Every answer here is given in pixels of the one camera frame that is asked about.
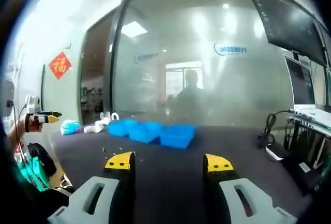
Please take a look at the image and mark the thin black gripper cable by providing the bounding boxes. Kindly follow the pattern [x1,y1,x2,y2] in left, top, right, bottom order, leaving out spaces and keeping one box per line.
[12,103,29,168]

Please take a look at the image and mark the grey head-worn device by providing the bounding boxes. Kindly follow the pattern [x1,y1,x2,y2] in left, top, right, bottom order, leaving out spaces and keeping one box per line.
[0,79,15,117]

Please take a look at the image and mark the black equipment stand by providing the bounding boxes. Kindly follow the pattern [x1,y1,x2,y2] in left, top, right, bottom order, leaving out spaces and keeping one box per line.
[283,119,331,157]

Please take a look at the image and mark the blue white tissue pack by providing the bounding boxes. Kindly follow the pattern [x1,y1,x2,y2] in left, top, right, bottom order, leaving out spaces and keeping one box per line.
[60,120,81,136]

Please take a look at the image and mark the vertical dark door handle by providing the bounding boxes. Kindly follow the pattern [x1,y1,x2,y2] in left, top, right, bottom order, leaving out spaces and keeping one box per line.
[40,70,46,103]

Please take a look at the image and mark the black cable bundle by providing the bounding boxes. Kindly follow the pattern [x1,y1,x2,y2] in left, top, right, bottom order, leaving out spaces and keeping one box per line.
[258,110,292,148]

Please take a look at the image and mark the blue plastic bin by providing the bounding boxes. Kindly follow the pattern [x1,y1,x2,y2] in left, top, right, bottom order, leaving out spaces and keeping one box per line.
[107,119,140,138]
[160,124,196,150]
[128,122,165,144]

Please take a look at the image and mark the silver screws nuts washers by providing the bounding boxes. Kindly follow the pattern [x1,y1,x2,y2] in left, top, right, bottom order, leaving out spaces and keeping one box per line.
[102,145,144,163]

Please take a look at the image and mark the person's black shirt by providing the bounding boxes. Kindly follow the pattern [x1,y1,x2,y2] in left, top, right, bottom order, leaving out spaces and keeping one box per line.
[7,177,70,224]

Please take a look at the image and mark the white black power adapter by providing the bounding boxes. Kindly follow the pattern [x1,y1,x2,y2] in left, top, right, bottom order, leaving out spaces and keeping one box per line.
[265,143,289,162]

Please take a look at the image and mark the large black monitor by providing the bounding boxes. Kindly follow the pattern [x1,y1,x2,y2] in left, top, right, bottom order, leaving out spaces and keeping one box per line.
[244,0,329,67]

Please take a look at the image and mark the green plastic crate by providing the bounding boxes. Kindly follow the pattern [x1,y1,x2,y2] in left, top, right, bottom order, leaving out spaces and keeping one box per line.
[15,151,52,191]

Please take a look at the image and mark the white device with ports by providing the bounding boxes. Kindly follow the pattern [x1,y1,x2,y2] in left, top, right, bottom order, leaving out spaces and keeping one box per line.
[289,107,331,131]

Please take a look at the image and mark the black box with label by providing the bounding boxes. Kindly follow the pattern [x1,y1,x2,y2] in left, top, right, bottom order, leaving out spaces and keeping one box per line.
[280,154,331,199]

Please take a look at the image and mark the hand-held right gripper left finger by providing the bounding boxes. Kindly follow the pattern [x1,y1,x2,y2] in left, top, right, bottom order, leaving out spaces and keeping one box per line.
[47,151,137,224]

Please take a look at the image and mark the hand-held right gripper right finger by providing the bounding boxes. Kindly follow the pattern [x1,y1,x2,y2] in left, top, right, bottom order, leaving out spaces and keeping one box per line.
[203,153,298,224]

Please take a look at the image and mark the black bag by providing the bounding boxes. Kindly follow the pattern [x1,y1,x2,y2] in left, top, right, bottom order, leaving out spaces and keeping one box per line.
[27,142,57,178]

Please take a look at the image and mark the white plastic pipe fitting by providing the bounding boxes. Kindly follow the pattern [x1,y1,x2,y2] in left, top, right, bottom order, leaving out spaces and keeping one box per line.
[94,120,109,131]

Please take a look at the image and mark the red diamond wall decoration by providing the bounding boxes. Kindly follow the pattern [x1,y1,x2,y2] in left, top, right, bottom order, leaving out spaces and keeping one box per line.
[48,51,73,81]

